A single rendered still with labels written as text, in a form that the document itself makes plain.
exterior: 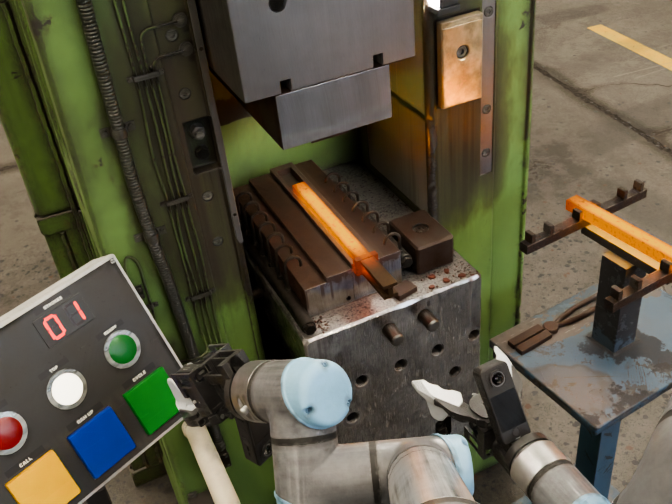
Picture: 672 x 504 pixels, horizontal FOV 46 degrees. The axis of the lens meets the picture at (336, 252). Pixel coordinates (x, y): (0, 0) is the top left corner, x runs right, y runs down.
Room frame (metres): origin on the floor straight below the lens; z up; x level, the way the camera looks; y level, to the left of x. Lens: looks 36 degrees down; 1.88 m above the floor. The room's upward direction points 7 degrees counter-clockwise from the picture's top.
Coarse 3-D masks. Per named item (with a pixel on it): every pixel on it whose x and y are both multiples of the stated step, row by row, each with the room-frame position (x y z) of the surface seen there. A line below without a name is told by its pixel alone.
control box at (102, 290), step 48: (48, 288) 0.97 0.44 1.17; (96, 288) 0.95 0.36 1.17; (0, 336) 0.85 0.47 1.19; (48, 336) 0.87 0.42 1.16; (96, 336) 0.90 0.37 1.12; (144, 336) 0.94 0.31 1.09; (0, 384) 0.81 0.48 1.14; (48, 384) 0.83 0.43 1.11; (96, 384) 0.86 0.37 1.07; (48, 432) 0.78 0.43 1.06; (144, 432) 0.84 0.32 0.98; (0, 480) 0.72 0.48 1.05; (96, 480) 0.76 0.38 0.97
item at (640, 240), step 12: (576, 204) 1.27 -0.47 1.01; (588, 204) 1.26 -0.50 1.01; (588, 216) 1.24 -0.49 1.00; (600, 216) 1.22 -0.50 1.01; (612, 216) 1.21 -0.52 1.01; (600, 228) 1.21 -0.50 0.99; (612, 228) 1.18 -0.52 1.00; (624, 228) 1.17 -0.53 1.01; (636, 228) 1.17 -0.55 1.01; (624, 240) 1.16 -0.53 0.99; (636, 240) 1.14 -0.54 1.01; (648, 240) 1.13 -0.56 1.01; (660, 240) 1.12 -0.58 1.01; (648, 252) 1.11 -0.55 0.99; (660, 252) 1.09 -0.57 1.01
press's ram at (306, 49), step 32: (224, 0) 1.13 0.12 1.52; (256, 0) 1.13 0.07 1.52; (288, 0) 1.15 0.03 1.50; (320, 0) 1.17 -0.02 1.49; (352, 0) 1.19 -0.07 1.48; (384, 0) 1.21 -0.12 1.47; (224, 32) 1.15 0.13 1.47; (256, 32) 1.13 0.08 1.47; (288, 32) 1.15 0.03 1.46; (320, 32) 1.17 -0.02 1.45; (352, 32) 1.19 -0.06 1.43; (384, 32) 1.21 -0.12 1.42; (224, 64) 1.19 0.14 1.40; (256, 64) 1.13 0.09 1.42; (288, 64) 1.15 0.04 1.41; (320, 64) 1.16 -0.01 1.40; (352, 64) 1.18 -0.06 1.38; (384, 64) 1.21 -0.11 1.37; (256, 96) 1.12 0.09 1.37
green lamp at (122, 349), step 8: (120, 336) 0.92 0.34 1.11; (128, 336) 0.92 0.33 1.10; (112, 344) 0.90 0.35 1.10; (120, 344) 0.91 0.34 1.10; (128, 344) 0.91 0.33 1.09; (112, 352) 0.90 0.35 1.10; (120, 352) 0.90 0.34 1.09; (128, 352) 0.90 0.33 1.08; (120, 360) 0.89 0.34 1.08; (128, 360) 0.90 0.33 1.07
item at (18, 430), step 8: (0, 424) 0.77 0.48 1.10; (8, 424) 0.77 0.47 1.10; (16, 424) 0.77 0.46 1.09; (0, 432) 0.76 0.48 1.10; (8, 432) 0.76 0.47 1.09; (16, 432) 0.77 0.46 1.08; (0, 440) 0.75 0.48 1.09; (8, 440) 0.76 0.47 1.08; (16, 440) 0.76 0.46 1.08; (0, 448) 0.75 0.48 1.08; (8, 448) 0.75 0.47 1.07
